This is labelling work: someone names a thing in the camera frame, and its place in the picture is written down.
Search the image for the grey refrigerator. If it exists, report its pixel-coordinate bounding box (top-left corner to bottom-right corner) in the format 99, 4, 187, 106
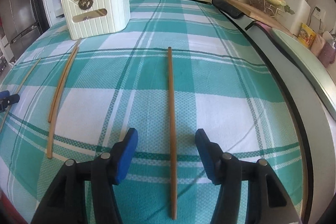
1, 0, 50, 60

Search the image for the cream utensil holder box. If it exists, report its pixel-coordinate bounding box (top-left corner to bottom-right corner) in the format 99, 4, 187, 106
61, 0, 130, 40

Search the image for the green plastic cutting board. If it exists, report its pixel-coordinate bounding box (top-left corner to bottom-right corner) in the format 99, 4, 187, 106
270, 28, 336, 119

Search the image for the teal plaid tablecloth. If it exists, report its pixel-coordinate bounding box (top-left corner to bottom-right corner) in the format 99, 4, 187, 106
1, 0, 303, 223

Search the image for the yellow snack package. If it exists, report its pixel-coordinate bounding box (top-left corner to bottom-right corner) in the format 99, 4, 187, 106
298, 23, 316, 49

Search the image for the wooden cutting board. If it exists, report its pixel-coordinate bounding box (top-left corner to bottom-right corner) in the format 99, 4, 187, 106
225, 0, 294, 37

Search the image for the black wrist rest pad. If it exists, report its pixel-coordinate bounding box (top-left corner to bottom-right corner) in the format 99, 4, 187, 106
211, 0, 244, 19

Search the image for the wire basket with vegetables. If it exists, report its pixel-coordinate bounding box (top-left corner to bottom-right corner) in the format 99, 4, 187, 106
249, 0, 295, 18

